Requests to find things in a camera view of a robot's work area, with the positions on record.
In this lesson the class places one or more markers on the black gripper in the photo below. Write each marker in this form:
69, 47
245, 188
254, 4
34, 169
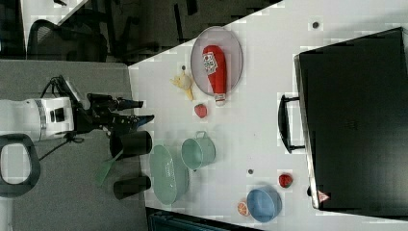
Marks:
102, 114

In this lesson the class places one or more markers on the red plush ketchup bottle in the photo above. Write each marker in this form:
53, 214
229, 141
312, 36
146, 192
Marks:
215, 67

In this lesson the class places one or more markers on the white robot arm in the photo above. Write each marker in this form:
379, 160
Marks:
29, 121

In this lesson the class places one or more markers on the grey oval plate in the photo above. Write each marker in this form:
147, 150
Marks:
228, 43

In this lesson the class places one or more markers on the black cylinder cup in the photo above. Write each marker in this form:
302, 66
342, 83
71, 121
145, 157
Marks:
129, 187
131, 144

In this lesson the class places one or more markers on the green spatula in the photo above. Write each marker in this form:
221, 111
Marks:
104, 170

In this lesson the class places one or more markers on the yellow plush toy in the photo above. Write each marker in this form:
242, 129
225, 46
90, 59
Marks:
183, 82

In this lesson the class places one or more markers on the red toy strawberry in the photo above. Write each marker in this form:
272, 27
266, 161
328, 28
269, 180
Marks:
201, 110

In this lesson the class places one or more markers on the green perforated oval tray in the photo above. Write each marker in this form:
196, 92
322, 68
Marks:
170, 176

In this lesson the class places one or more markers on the green toy pot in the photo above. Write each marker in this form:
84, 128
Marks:
198, 152

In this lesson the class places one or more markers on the black office chair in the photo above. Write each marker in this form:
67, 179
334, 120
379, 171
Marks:
50, 42

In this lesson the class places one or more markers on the dark bin under table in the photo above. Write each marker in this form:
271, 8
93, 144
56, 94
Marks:
160, 220

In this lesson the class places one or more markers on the orange slice toy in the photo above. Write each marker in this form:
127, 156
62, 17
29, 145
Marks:
243, 209

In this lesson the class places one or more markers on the blue bowl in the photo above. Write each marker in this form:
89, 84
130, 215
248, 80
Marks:
264, 203

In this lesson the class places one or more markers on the red strawberry near oven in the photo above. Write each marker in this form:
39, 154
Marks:
285, 180

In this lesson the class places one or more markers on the black toaster oven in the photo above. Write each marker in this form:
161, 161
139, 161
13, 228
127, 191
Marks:
352, 97

